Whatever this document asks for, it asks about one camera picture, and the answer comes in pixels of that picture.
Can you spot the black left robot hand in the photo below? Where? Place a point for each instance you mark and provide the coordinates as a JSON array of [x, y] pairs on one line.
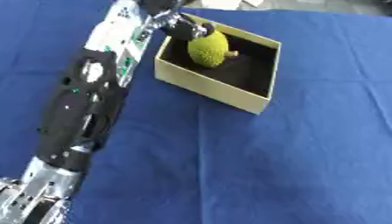
[[184, 28]]

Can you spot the green bumpy toy fruit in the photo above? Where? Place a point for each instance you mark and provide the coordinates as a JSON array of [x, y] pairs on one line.
[[208, 49]]

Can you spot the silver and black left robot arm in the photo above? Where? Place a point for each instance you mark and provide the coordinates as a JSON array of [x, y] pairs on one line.
[[76, 113]]

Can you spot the tan cardboard box black inside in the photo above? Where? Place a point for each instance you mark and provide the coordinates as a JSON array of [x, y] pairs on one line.
[[224, 78]]

